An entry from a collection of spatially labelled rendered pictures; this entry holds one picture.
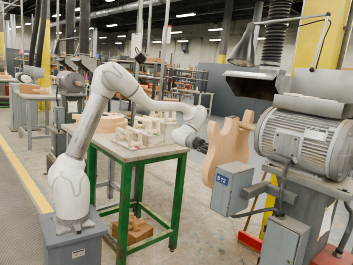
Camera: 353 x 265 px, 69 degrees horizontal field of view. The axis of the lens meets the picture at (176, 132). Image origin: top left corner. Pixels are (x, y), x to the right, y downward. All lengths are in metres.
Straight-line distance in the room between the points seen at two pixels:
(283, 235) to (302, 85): 0.67
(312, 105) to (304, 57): 1.10
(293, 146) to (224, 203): 0.37
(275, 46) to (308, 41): 0.87
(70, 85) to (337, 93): 2.81
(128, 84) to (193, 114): 0.48
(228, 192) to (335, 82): 0.66
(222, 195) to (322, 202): 0.39
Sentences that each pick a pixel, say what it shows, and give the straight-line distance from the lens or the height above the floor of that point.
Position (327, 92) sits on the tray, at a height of 1.47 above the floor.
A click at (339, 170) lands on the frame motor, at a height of 1.19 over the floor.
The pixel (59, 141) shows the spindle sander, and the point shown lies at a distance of 3.47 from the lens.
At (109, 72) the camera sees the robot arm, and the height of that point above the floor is 1.46.
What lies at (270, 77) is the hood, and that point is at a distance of 1.31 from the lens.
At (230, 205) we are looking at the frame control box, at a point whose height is 0.98.
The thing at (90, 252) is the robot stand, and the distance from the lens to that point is 1.45.
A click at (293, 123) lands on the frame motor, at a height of 1.33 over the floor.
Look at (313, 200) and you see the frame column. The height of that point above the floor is 1.04.
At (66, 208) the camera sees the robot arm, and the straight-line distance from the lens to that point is 1.35.
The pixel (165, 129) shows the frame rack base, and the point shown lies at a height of 1.06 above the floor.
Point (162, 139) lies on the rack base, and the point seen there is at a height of 0.99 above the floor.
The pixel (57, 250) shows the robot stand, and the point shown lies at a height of 0.65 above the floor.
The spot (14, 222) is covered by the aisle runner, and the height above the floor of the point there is 0.00.
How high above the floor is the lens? 1.48
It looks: 13 degrees down
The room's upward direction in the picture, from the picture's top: 6 degrees clockwise
